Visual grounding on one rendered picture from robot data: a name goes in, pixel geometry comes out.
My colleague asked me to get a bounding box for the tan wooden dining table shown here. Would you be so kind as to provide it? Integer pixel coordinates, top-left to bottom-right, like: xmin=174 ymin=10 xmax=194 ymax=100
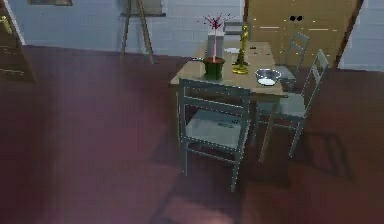
xmin=169 ymin=40 xmax=289 ymax=164

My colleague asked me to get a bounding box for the tan wooden room door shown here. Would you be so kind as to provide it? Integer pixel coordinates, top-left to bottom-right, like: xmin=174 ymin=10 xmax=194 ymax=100
xmin=243 ymin=0 xmax=365 ymax=69

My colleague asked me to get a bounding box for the framed wall picture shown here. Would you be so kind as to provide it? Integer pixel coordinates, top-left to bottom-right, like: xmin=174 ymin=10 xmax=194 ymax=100
xmin=26 ymin=0 xmax=74 ymax=7

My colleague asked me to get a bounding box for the grey wooden chair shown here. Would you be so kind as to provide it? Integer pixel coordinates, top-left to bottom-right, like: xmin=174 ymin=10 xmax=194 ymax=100
xmin=223 ymin=21 xmax=248 ymax=37
xmin=255 ymin=49 xmax=331 ymax=159
xmin=177 ymin=78 xmax=252 ymax=193
xmin=273 ymin=31 xmax=311 ymax=92

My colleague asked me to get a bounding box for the brown wooden easel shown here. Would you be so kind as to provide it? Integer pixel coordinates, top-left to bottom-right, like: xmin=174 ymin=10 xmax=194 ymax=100
xmin=119 ymin=0 xmax=167 ymax=65

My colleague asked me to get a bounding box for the gold statuette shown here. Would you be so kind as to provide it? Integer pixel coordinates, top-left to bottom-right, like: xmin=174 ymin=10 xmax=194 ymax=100
xmin=231 ymin=24 xmax=250 ymax=75

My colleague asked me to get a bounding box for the brown wooden shelf unit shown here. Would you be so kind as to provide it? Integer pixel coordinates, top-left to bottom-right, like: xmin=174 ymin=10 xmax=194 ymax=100
xmin=0 ymin=6 xmax=38 ymax=84

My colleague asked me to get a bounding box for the silver metal bowl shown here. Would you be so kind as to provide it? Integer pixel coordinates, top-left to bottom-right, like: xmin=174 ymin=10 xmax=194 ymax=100
xmin=254 ymin=68 xmax=283 ymax=87

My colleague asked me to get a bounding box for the red plant in green pot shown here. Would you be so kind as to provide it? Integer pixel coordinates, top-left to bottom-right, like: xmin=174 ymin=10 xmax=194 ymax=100
xmin=202 ymin=13 xmax=226 ymax=81

